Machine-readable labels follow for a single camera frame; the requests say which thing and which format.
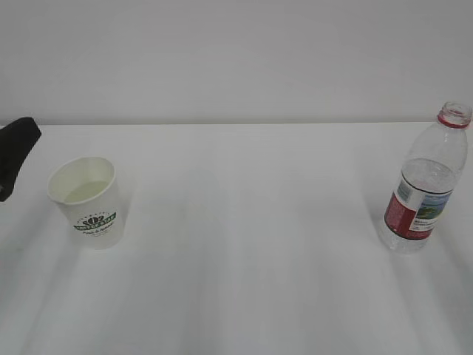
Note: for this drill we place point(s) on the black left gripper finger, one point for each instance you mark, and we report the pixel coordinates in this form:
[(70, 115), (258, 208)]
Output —
[(17, 140)]

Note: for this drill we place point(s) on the white paper cup green logo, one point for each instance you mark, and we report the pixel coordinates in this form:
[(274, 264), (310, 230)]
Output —
[(86, 191)]

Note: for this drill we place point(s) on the clear water bottle red label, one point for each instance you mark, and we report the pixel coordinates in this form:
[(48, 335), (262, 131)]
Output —
[(429, 175)]

